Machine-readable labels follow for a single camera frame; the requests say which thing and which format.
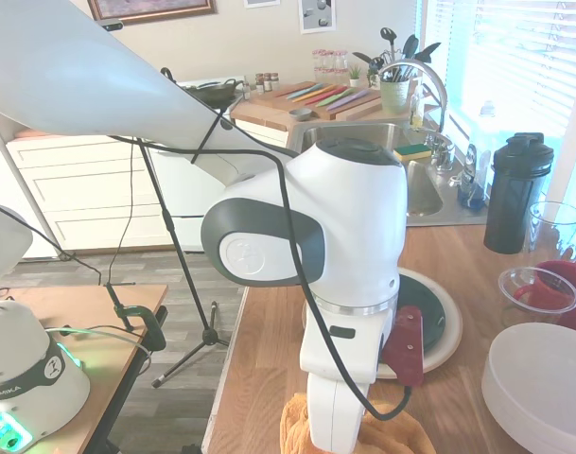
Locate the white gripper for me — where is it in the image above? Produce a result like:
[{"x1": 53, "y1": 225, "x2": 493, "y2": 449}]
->
[{"x1": 305, "y1": 371, "x2": 367, "y2": 451}]

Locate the yellow terry cloth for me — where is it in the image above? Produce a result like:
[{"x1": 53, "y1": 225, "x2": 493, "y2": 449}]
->
[{"x1": 280, "y1": 391, "x2": 435, "y2": 454}]

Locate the large cream plate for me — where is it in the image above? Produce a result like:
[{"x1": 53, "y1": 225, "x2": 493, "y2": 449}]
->
[{"x1": 300, "y1": 267, "x2": 463, "y2": 380}]

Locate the dark blue plate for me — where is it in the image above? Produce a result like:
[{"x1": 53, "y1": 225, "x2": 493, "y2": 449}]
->
[{"x1": 394, "y1": 273, "x2": 447, "y2": 355}]

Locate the black tripod stand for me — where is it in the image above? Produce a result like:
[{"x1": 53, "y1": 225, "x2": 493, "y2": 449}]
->
[{"x1": 135, "y1": 136, "x2": 232, "y2": 390}]

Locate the white bowl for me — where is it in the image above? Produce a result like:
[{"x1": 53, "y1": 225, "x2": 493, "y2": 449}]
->
[
  {"x1": 480, "y1": 325, "x2": 576, "y2": 454},
  {"x1": 481, "y1": 387, "x2": 576, "y2": 454}
]

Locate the black table clamp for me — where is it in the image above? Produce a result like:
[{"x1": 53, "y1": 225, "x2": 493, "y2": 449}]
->
[{"x1": 105, "y1": 281, "x2": 168, "y2": 352}]

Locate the clear plastic container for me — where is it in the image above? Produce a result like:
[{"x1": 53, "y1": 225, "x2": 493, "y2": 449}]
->
[{"x1": 498, "y1": 266, "x2": 576, "y2": 327}]

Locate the stainless steel double sink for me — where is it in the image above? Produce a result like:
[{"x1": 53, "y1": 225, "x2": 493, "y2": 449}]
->
[{"x1": 287, "y1": 121, "x2": 487, "y2": 229}]

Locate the Dawn dish soap bottle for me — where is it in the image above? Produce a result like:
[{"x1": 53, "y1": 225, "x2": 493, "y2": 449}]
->
[{"x1": 457, "y1": 100, "x2": 497, "y2": 210}]

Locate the red mug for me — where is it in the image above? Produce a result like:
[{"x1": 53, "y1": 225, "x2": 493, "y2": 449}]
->
[{"x1": 513, "y1": 259, "x2": 576, "y2": 328}]

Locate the yellow green sponge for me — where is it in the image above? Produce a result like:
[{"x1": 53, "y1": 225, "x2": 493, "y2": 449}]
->
[{"x1": 393, "y1": 144, "x2": 433, "y2": 163}]

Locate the chrome sink sprayer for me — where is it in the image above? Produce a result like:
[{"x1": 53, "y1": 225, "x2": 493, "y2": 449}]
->
[{"x1": 433, "y1": 139, "x2": 455, "y2": 172}]

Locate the black shaker bottle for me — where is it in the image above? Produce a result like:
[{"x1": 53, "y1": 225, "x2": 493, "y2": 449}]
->
[{"x1": 483, "y1": 131, "x2": 555, "y2": 255}]

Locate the clear stemmed glass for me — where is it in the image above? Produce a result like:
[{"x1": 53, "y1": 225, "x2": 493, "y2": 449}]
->
[{"x1": 528, "y1": 201, "x2": 576, "y2": 266}]

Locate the yellow oil bottle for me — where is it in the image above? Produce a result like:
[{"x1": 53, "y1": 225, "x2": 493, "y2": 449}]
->
[{"x1": 409, "y1": 80, "x2": 425, "y2": 129}]

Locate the wooden knife board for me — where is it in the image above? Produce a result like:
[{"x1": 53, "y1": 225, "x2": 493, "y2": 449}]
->
[{"x1": 252, "y1": 80, "x2": 384, "y2": 122}]

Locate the green knife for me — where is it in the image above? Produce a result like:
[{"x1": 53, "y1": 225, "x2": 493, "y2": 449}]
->
[{"x1": 314, "y1": 86, "x2": 349, "y2": 108}]

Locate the yellow knife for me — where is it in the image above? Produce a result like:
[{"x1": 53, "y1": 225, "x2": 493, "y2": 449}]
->
[{"x1": 291, "y1": 84, "x2": 339, "y2": 104}]

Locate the teal knife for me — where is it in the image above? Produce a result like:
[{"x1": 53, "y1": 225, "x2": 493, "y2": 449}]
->
[{"x1": 287, "y1": 83, "x2": 324, "y2": 101}]

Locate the pale green utensil crock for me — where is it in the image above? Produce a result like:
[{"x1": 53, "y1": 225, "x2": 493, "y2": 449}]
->
[{"x1": 379, "y1": 78, "x2": 410, "y2": 115}]

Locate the white drawer cabinet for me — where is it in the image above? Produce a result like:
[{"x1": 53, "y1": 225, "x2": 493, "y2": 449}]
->
[{"x1": 6, "y1": 131, "x2": 175, "y2": 252}]

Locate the black wok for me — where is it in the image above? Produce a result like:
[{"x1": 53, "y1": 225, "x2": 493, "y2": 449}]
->
[{"x1": 191, "y1": 79, "x2": 237, "y2": 106}]

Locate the chrome gooseneck faucet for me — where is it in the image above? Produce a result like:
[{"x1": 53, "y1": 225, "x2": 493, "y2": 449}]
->
[{"x1": 379, "y1": 60, "x2": 452, "y2": 174}]

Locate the black spatula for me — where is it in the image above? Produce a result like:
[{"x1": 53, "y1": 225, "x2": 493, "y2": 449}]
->
[{"x1": 400, "y1": 33, "x2": 420, "y2": 65}]

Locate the black slotted spoon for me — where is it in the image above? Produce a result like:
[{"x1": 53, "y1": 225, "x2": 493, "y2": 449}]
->
[{"x1": 380, "y1": 26, "x2": 398, "y2": 65}]

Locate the white window blind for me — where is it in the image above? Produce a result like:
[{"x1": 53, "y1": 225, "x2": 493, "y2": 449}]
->
[
  {"x1": 452, "y1": 0, "x2": 576, "y2": 157},
  {"x1": 422, "y1": 0, "x2": 452, "y2": 86}
]

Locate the wood framed painting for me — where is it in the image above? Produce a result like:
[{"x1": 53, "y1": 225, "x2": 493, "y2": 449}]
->
[{"x1": 86, "y1": 0, "x2": 218, "y2": 26}]

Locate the red wrist camera mount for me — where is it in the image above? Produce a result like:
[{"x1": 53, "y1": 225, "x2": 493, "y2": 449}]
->
[{"x1": 380, "y1": 306, "x2": 427, "y2": 388}]

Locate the thin black hanging cable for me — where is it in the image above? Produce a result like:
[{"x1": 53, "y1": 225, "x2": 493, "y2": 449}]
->
[{"x1": 102, "y1": 139, "x2": 137, "y2": 288}]

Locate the grey white wall poster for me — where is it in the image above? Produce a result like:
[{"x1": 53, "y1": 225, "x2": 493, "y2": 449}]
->
[{"x1": 299, "y1": 0, "x2": 338, "y2": 35}]

